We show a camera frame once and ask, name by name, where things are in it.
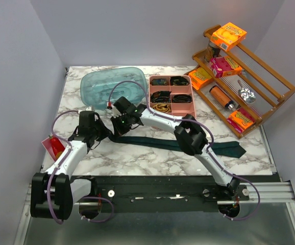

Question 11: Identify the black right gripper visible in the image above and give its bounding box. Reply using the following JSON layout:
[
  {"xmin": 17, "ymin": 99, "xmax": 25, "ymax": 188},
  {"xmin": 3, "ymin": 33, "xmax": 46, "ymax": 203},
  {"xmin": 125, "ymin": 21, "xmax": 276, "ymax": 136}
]
[{"xmin": 110, "ymin": 114, "xmax": 131, "ymax": 140}]

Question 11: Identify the dark green tie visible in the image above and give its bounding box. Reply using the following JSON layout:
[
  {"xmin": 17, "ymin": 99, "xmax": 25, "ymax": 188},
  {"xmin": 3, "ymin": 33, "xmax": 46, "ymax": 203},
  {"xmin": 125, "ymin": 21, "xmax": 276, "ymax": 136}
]
[{"xmin": 109, "ymin": 135, "xmax": 246, "ymax": 158}]

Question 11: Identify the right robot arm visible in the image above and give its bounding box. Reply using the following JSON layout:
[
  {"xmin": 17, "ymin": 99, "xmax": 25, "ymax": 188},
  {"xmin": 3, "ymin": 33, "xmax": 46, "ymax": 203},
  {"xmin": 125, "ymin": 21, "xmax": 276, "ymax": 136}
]
[{"xmin": 108, "ymin": 103, "xmax": 240, "ymax": 200}]

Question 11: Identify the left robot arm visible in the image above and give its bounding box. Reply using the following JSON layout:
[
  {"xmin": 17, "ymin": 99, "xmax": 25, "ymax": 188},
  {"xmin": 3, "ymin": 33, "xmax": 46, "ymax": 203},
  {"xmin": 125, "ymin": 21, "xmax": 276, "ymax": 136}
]
[{"xmin": 30, "ymin": 111, "xmax": 111, "ymax": 224}]

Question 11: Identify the yellow gold rolled tie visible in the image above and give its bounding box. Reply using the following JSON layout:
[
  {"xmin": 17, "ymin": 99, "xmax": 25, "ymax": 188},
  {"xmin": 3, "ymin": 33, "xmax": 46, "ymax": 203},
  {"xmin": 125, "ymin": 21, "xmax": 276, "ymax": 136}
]
[{"xmin": 152, "ymin": 103, "xmax": 171, "ymax": 113}]

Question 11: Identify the dark multicolour rolled tie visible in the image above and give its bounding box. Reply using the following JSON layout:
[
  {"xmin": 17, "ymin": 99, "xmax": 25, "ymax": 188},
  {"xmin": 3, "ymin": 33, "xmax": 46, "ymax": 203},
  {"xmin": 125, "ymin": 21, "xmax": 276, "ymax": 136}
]
[{"xmin": 150, "ymin": 90, "xmax": 171, "ymax": 103}]

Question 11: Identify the pink compartment organizer box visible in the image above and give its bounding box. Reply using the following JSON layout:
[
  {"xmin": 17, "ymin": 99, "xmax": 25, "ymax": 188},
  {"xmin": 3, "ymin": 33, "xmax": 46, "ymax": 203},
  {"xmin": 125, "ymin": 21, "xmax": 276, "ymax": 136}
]
[{"xmin": 148, "ymin": 75, "xmax": 196, "ymax": 117}]

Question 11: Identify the blue floral rolled tie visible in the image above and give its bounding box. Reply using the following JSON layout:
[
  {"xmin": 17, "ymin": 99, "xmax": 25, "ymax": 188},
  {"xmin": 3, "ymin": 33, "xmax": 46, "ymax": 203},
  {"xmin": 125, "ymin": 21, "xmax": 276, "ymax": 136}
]
[{"xmin": 151, "ymin": 78, "xmax": 168, "ymax": 86}]

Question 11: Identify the black blue rolled tie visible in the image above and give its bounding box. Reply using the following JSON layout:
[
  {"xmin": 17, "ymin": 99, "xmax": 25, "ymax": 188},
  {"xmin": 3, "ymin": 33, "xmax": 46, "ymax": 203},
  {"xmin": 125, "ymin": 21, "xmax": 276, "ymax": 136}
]
[{"xmin": 172, "ymin": 94, "xmax": 192, "ymax": 103}]

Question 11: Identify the orange box middle shelf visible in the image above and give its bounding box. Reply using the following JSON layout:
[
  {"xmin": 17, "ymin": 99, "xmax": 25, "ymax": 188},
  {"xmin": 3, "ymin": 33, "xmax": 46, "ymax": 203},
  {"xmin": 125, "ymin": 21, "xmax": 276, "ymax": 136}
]
[{"xmin": 188, "ymin": 67, "xmax": 213, "ymax": 90}]

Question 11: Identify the orange cylinder bottle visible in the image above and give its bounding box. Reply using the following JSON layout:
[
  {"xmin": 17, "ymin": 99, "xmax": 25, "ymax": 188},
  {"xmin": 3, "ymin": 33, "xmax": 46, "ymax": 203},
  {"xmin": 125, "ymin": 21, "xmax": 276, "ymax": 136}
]
[{"xmin": 209, "ymin": 85, "xmax": 235, "ymax": 111}]

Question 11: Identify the pink snack box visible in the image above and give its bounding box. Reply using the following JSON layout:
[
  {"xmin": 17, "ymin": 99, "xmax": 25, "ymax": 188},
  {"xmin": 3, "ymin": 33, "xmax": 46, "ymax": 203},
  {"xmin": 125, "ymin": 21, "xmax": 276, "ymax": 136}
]
[{"xmin": 209, "ymin": 56, "xmax": 242, "ymax": 78}]

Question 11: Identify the dark jar on rack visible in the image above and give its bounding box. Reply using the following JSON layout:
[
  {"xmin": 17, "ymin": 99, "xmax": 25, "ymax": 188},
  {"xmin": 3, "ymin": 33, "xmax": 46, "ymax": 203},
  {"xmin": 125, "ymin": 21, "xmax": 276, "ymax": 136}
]
[{"xmin": 204, "ymin": 41, "xmax": 220, "ymax": 63}]

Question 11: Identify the orange pink box lower shelf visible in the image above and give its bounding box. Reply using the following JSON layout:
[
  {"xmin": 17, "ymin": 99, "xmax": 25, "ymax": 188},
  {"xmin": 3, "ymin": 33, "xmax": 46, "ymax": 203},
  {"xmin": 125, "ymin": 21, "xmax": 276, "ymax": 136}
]
[{"xmin": 227, "ymin": 108, "xmax": 255, "ymax": 133}]

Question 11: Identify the wooden tiered rack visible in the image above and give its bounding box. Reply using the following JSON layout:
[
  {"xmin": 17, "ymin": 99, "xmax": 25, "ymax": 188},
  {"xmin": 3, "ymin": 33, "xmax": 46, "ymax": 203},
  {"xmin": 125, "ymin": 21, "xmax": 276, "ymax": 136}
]
[{"xmin": 187, "ymin": 24, "xmax": 295, "ymax": 140}]

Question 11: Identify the silver metal scoop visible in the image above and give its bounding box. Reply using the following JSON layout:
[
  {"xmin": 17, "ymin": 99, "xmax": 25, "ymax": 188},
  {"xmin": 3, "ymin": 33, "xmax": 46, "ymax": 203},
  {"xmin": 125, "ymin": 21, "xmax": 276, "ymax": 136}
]
[{"xmin": 237, "ymin": 80, "xmax": 256, "ymax": 104}]

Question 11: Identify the top orange snack box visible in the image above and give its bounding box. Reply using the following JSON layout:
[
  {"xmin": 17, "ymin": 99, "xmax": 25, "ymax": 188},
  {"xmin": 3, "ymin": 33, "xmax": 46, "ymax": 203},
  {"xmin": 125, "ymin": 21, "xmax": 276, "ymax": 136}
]
[{"xmin": 210, "ymin": 22, "xmax": 247, "ymax": 52}]

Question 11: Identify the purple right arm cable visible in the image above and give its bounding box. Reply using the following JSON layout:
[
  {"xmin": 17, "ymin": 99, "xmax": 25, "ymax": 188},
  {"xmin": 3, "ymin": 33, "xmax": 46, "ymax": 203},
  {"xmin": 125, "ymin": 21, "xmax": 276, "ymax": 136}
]
[{"xmin": 107, "ymin": 80, "xmax": 261, "ymax": 222}]

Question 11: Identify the black mounting base rail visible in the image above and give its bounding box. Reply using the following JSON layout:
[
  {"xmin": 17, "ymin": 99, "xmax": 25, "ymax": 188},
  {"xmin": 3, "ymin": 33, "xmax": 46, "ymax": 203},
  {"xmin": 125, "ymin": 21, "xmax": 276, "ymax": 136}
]
[{"xmin": 68, "ymin": 175, "xmax": 250, "ymax": 213}]

